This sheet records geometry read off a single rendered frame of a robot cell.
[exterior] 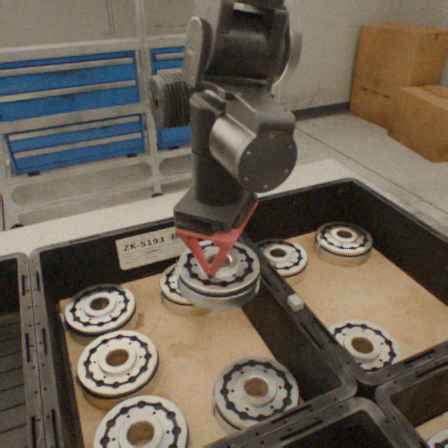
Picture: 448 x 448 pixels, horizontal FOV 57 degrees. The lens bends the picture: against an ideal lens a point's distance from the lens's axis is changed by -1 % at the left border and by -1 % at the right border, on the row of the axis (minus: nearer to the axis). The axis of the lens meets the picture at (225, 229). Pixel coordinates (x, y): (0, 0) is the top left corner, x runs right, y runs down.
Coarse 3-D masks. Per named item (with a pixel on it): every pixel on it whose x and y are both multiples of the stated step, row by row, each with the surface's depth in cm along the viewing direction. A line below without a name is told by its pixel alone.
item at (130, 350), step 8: (112, 344) 55; (120, 344) 55; (104, 352) 54; (112, 352) 54; (128, 352) 54; (136, 352) 54; (104, 360) 53; (128, 360) 53; (136, 360) 53; (104, 368) 52; (112, 368) 52; (120, 368) 52; (128, 368) 52
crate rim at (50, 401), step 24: (72, 240) 64; (96, 240) 65; (288, 312) 51; (48, 336) 48; (312, 336) 48; (48, 360) 45; (336, 360) 45; (48, 384) 42; (48, 408) 40; (312, 408) 40; (48, 432) 38; (240, 432) 38; (264, 432) 38
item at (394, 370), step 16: (288, 192) 77; (304, 192) 77; (368, 192) 77; (400, 208) 72; (416, 224) 68; (240, 240) 64; (272, 272) 58; (288, 288) 55; (304, 304) 52; (320, 320) 50; (320, 336) 48; (336, 352) 46; (432, 352) 46; (352, 368) 44; (384, 368) 44; (400, 368) 44; (416, 368) 44; (368, 384) 43
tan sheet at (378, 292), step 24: (288, 240) 81; (312, 240) 81; (312, 264) 75; (384, 264) 75; (312, 288) 70; (336, 288) 70; (360, 288) 70; (384, 288) 70; (408, 288) 70; (336, 312) 65; (360, 312) 65; (384, 312) 65; (408, 312) 65; (432, 312) 65; (408, 336) 61; (432, 336) 61
